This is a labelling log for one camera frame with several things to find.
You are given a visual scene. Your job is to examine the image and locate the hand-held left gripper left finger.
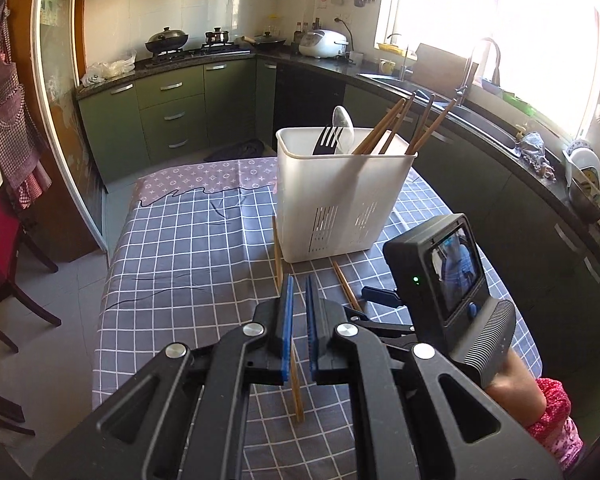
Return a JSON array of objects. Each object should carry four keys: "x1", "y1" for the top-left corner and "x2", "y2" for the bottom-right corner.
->
[{"x1": 32, "y1": 274, "x2": 296, "y2": 480}]

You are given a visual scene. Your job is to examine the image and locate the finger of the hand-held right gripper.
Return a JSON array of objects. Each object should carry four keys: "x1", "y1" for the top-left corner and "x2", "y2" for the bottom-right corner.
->
[
  {"x1": 360, "y1": 285, "x2": 406, "y2": 309},
  {"x1": 342, "y1": 306, "x2": 419, "y2": 340}
]

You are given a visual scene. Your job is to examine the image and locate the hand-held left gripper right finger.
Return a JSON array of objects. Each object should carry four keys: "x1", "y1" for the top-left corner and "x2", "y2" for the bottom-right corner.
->
[{"x1": 304, "y1": 275, "x2": 563, "y2": 480}]

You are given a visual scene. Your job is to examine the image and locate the light bamboo chopstick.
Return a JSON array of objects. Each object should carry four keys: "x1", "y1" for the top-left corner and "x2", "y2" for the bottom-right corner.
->
[
  {"x1": 271, "y1": 214, "x2": 307, "y2": 424},
  {"x1": 331, "y1": 259, "x2": 364, "y2": 312}
]

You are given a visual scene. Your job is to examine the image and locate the white plastic utensil holder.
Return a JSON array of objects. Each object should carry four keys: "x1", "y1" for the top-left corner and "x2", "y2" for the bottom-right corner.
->
[{"x1": 275, "y1": 127, "x2": 419, "y2": 264}]

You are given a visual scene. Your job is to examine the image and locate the dark brown wooden chopstick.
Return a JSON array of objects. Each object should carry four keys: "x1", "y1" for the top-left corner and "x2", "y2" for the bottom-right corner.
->
[{"x1": 351, "y1": 100, "x2": 407, "y2": 156}]

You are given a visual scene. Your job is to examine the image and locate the person's right forearm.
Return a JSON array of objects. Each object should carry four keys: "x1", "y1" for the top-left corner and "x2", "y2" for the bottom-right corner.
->
[{"x1": 482, "y1": 350, "x2": 586, "y2": 472}]

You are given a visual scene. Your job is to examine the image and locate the grey checked tablecloth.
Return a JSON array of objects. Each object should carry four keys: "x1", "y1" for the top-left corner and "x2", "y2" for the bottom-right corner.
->
[{"x1": 92, "y1": 166, "x2": 542, "y2": 480}]

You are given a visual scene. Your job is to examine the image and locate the steel kitchen sink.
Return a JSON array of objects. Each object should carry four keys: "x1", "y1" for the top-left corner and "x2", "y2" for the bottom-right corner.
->
[{"x1": 357, "y1": 72, "x2": 519, "y2": 149}]

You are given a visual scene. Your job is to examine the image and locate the crumpled cloth on counter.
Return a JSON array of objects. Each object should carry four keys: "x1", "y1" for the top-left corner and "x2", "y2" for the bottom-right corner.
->
[{"x1": 514, "y1": 131, "x2": 557, "y2": 179}]

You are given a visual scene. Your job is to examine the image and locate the black slotted spatula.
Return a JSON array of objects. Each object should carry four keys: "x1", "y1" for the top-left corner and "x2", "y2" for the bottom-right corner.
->
[{"x1": 312, "y1": 126, "x2": 344, "y2": 157}]

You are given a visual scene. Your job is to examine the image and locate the white plastic spoon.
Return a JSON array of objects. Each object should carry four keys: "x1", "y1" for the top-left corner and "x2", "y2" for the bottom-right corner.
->
[{"x1": 332, "y1": 105, "x2": 355, "y2": 154}]

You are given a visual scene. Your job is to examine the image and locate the metal kitchen faucet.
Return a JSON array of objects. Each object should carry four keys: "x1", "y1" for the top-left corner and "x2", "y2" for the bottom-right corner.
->
[{"x1": 454, "y1": 37, "x2": 502, "y2": 107}]

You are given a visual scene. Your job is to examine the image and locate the green plastic tray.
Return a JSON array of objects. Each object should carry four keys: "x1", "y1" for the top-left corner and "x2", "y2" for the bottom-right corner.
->
[{"x1": 502, "y1": 92, "x2": 539, "y2": 114}]

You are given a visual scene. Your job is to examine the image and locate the purple patterned cloth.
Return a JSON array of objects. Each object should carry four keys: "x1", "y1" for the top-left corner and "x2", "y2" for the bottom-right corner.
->
[{"x1": 132, "y1": 156, "x2": 281, "y2": 207}]

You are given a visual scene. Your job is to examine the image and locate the white dish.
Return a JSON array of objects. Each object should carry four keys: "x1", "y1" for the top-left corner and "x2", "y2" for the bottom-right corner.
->
[{"x1": 562, "y1": 139, "x2": 600, "y2": 186}]

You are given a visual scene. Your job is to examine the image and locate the dark floor cloth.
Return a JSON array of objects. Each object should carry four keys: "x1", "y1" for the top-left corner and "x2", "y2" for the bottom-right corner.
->
[{"x1": 203, "y1": 138, "x2": 266, "y2": 164}]

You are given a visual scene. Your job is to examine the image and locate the black built-in appliance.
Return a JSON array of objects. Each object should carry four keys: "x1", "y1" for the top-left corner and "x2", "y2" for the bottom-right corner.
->
[{"x1": 272, "y1": 63, "x2": 346, "y2": 149}]

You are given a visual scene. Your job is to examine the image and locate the wooden cutting board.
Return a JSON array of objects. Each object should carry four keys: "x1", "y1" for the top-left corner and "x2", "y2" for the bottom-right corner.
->
[{"x1": 412, "y1": 42, "x2": 474, "y2": 86}]

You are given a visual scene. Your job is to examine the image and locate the white rice cooker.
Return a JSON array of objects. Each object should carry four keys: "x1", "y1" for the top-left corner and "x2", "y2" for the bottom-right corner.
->
[{"x1": 298, "y1": 29, "x2": 351, "y2": 60}]

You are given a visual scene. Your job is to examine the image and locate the dark stone countertop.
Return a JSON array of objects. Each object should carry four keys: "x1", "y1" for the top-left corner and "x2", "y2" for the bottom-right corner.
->
[{"x1": 76, "y1": 46, "x2": 600, "y2": 241}]

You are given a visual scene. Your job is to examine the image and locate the green kitchen cabinets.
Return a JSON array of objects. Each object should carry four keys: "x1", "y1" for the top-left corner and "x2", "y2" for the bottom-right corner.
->
[{"x1": 76, "y1": 55, "x2": 600, "y2": 321}]

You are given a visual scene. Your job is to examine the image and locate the frying pan with lid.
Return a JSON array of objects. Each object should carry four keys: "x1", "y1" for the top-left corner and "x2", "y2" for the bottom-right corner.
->
[{"x1": 236, "y1": 31, "x2": 287, "y2": 47}]

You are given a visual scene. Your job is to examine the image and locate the black gas stove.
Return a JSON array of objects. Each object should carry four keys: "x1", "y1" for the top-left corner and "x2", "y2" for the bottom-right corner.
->
[{"x1": 144, "y1": 44, "x2": 254, "y2": 64}]

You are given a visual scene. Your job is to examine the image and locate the red wooden chair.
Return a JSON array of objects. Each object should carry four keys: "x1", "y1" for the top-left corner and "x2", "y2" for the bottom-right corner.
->
[{"x1": 0, "y1": 194, "x2": 64, "y2": 437}]

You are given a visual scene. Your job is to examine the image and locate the glass sliding door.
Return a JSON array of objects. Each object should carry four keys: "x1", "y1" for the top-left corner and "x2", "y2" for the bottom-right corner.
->
[{"x1": 30, "y1": 0, "x2": 111, "y2": 254}]

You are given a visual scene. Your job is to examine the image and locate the black wok with lid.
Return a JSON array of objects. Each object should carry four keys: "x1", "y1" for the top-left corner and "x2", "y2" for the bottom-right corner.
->
[{"x1": 144, "y1": 27, "x2": 190, "y2": 56}]

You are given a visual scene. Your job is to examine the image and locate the clear plastic bag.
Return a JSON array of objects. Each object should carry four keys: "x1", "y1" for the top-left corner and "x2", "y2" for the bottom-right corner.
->
[{"x1": 81, "y1": 49, "x2": 137, "y2": 86}]

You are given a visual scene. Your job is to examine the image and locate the red checked apron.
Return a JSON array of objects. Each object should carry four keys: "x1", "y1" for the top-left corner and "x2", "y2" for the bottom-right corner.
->
[{"x1": 0, "y1": 2, "x2": 54, "y2": 211}]

